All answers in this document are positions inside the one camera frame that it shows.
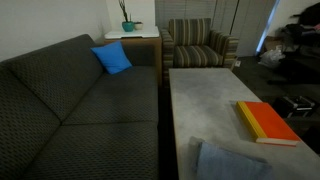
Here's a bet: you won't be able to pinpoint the orange and yellow book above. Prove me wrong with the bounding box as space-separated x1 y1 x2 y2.
236 101 300 146

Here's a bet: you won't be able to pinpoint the window blinds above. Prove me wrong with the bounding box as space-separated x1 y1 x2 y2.
155 0 277 57

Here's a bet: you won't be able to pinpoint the blue cushion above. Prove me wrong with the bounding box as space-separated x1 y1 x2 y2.
91 41 132 74

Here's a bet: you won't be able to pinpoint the small white plant pot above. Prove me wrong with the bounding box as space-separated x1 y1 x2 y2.
134 22 143 30

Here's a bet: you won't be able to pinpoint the wooden side table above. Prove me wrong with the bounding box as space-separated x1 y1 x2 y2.
120 37 162 87

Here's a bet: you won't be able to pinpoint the black box on floor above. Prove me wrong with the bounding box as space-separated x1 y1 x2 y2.
272 96 319 118

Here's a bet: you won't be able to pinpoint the striped armchair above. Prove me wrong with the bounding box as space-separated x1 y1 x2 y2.
160 18 239 87

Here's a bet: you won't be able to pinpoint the teal plant pot with plant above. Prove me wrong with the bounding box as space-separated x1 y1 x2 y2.
118 0 134 32

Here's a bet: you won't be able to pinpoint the folded blue-grey towel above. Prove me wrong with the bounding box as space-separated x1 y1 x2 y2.
189 136 275 180

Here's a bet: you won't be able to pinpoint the dark grey patterned sofa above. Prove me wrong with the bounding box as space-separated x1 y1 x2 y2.
0 34 159 180

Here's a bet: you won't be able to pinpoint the grey coffee table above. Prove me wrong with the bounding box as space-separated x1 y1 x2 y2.
169 68 320 180

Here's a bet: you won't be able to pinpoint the white plastic bag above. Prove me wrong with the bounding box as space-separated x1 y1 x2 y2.
259 50 285 69

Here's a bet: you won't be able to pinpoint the white board on side table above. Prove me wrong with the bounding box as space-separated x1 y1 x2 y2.
104 26 159 39

